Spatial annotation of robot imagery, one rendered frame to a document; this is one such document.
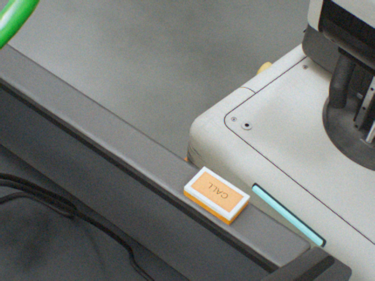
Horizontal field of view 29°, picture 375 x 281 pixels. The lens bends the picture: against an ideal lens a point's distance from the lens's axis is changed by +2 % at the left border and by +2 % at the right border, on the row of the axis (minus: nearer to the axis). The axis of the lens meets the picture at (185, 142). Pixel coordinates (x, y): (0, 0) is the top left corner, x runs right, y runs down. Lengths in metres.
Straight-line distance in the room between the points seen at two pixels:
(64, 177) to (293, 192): 0.80
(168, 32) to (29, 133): 1.45
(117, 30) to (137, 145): 1.52
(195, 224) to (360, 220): 0.87
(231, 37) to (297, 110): 0.60
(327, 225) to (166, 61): 0.83
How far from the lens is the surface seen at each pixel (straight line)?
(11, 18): 0.42
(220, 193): 0.62
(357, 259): 1.46
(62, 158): 0.74
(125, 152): 0.66
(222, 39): 2.17
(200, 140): 1.57
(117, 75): 2.04
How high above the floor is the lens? 1.47
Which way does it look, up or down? 51 degrees down
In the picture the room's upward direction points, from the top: 7 degrees clockwise
